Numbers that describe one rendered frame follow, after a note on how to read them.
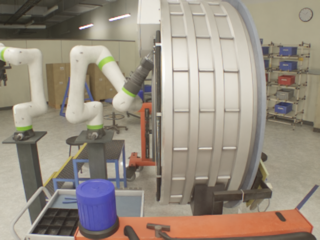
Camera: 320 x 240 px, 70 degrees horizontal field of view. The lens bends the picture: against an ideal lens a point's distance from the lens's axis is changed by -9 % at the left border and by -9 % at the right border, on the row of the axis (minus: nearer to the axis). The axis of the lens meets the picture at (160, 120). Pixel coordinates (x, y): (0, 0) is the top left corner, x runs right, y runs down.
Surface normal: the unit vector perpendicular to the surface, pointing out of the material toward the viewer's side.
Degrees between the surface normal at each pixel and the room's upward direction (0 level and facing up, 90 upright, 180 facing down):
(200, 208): 90
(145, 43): 133
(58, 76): 90
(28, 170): 90
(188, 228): 0
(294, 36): 90
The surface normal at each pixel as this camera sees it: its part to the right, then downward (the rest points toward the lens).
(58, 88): 0.66, 0.18
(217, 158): 0.03, 0.42
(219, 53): 0.02, -0.25
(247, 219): 0.00, -0.97
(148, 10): 0.02, -0.55
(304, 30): -0.76, 0.15
